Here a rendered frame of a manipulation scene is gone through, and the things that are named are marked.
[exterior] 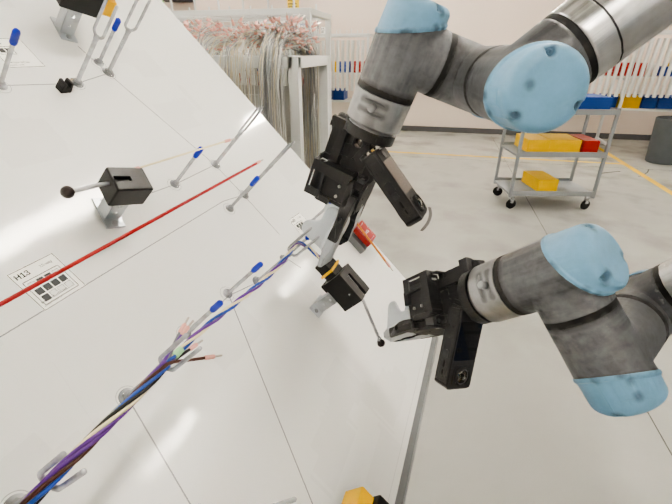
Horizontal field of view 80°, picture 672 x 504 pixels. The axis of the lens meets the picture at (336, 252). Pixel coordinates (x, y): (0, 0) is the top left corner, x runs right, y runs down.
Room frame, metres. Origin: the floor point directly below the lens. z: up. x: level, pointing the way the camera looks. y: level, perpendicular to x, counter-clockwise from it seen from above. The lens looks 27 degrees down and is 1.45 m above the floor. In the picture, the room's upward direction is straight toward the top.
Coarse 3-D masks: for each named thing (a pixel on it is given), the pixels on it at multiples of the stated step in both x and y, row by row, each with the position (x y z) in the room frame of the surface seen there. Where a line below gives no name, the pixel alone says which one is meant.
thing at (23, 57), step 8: (0, 40) 0.61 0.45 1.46; (8, 40) 0.62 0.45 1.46; (0, 48) 0.59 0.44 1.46; (16, 48) 0.61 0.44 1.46; (24, 48) 0.62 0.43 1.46; (0, 56) 0.58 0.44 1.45; (16, 56) 0.60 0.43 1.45; (24, 56) 0.61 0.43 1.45; (32, 56) 0.62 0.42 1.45; (16, 64) 0.59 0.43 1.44; (24, 64) 0.60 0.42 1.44; (32, 64) 0.61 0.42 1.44; (40, 64) 0.62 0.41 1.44
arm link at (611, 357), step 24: (600, 312) 0.33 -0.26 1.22; (624, 312) 0.34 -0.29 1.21; (648, 312) 0.36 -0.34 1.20; (552, 336) 0.35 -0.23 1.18; (576, 336) 0.32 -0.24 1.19; (600, 336) 0.31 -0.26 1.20; (624, 336) 0.31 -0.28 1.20; (648, 336) 0.33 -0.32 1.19; (576, 360) 0.32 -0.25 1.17; (600, 360) 0.31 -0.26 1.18; (624, 360) 0.30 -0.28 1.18; (648, 360) 0.30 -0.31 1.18; (600, 384) 0.30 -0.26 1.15; (624, 384) 0.29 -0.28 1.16; (648, 384) 0.29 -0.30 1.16; (600, 408) 0.29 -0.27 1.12; (624, 408) 0.28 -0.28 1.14; (648, 408) 0.28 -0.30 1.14
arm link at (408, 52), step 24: (408, 0) 0.51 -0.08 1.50; (384, 24) 0.52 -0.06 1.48; (408, 24) 0.50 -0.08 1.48; (432, 24) 0.51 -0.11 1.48; (384, 48) 0.51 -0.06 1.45; (408, 48) 0.51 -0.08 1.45; (432, 48) 0.51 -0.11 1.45; (384, 72) 0.51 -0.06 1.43; (408, 72) 0.51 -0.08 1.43; (432, 72) 0.51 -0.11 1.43; (384, 96) 0.51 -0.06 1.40; (408, 96) 0.52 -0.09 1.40
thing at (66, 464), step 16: (192, 320) 0.33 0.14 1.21; (176, 336) 0.30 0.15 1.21; (160, 368) 0.27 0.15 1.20; (144, 384) 0.25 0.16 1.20; (128, 400) 0.23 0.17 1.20; (112, 416) 0.22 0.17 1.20; (96, 432) 0.20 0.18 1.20; (80, 448) 0.19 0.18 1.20; (64, 464) 0.18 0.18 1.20; (48, 480) 0.17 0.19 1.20; (32, 496) 0.16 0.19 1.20
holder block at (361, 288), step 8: (344, 272) 0.56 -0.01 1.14; (352, 272) 0.57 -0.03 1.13; (336, 280) 0.55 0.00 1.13; (344, 280) 0.54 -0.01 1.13; (352, 280) 0.55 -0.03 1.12; (360, 280) 0.57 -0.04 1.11; (328, 288) 0.55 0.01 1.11; (336, 288) 0.55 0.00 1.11; (344, 288) 0.54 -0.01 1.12; (352, 288) 0.54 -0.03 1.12; (360, 288) 0.56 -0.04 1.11; (368, 288) 0.57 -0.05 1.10; (336, 296) 0.55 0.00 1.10; (344, 296) 0.54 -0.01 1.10; (352, 296) 0.54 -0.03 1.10; (360, 296) 0.54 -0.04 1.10; (344, 304) 0.54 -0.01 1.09; (352, 304) 0.54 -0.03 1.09
